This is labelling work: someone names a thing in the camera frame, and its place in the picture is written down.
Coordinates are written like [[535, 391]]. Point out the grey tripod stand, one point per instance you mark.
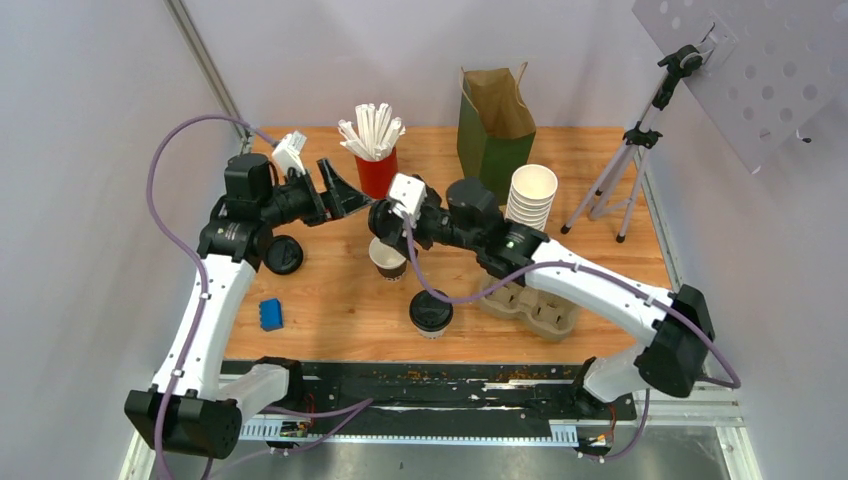
[[636, 144]]

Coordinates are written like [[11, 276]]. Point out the white paper cup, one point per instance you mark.
[[431, 334]]

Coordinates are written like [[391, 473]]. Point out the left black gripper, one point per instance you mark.
[[342, 198]]

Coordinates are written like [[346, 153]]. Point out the black coffee lid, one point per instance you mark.
[[427, 312]]

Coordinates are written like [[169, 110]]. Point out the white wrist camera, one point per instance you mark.
[[406, 195], [287, 153]]

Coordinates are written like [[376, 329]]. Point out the green paper bag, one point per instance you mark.
[[496, 130]]

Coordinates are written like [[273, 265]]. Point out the red cup holder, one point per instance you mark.
[[376, 176]]

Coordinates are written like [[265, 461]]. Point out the stack of white paper cups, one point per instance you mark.
[[531, 195]]

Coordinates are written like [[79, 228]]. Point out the grey perforated panel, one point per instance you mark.
[[771, 66]]

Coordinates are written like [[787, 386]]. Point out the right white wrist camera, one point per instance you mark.
[[406, 195]]

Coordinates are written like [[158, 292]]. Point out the brown cardboard cup carrier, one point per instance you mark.
[[546, 315]]

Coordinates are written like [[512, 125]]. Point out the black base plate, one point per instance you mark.
[[431, 400]]

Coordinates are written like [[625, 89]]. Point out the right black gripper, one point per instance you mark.
[[433, 201]]

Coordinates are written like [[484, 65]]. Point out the blue toy brick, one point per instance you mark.
[[271, 315]]

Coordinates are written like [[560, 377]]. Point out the stack of black lids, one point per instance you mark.
[[284, 255]]

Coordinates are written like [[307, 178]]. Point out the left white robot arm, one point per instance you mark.
[[186, 410]]

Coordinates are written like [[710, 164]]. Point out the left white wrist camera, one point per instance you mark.
[[287, 153]]

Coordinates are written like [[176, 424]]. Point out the white wrapped straws bundle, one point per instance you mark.
[[373, 134]]

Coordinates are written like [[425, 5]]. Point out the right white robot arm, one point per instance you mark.
[[673, 329]]

